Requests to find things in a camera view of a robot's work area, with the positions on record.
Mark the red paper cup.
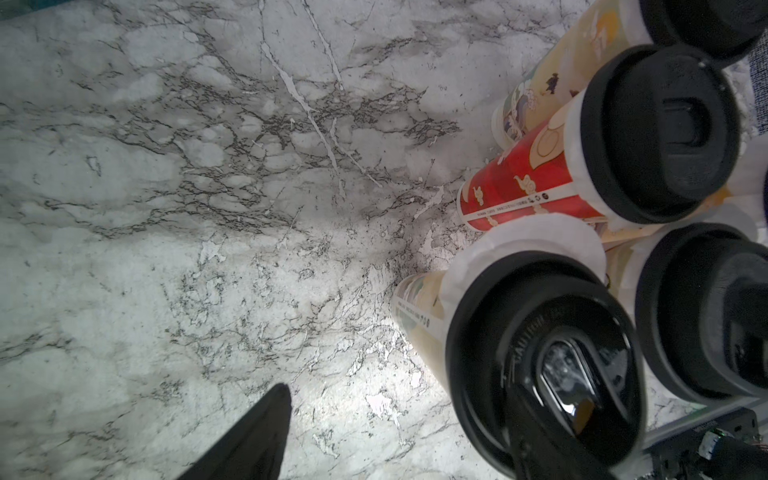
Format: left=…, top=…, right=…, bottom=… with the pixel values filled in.
left=457, top=101, right=606, bottom=231

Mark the black lid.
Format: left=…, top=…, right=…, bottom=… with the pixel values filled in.
left=446, top=251, right=647, bottom=479
left=634, top=222, right=767, bottom=404
left=578, top=45, right=741, bottom=225
left=639, top=0, right=767, bottom=68

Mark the black lid front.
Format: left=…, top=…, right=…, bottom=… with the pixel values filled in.
left=578, top=45, right=741, bottom=225
left=639, top=0, right=767, bottom=68

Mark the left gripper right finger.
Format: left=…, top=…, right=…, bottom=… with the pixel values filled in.
left=505, top=384, right=614, bottom=479

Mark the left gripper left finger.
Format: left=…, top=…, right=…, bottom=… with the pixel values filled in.
left=179, top=383, right=292, bottom=480

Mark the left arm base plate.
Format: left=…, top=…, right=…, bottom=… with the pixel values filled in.
left=645, top=407, right=767, bottom=479

